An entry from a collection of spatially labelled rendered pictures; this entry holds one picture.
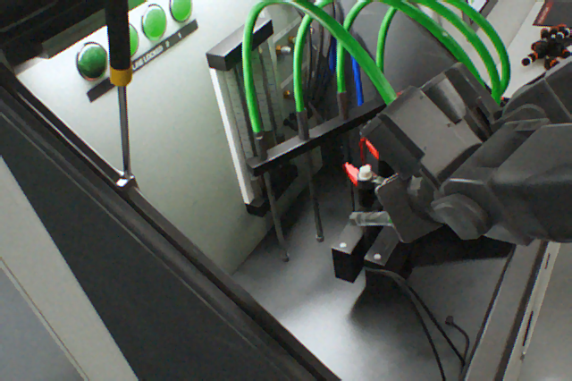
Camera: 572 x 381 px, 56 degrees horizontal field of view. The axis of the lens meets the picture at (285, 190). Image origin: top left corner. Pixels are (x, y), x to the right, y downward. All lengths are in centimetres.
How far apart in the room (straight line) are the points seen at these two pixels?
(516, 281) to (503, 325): 9
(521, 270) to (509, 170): 60
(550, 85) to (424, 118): 24
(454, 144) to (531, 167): 11
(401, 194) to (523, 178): 23
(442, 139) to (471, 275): 67
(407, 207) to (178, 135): 45
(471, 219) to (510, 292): 54
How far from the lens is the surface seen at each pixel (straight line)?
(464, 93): 68
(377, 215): 71
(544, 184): 34
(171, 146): 88
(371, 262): 91
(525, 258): 98
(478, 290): 107
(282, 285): 109
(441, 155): 44
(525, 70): 142
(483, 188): 37
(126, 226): 62
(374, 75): 59
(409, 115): 44
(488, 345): 86
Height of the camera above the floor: 166
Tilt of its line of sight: 40 degrees down
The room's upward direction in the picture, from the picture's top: 11 degrees counter-clockwise
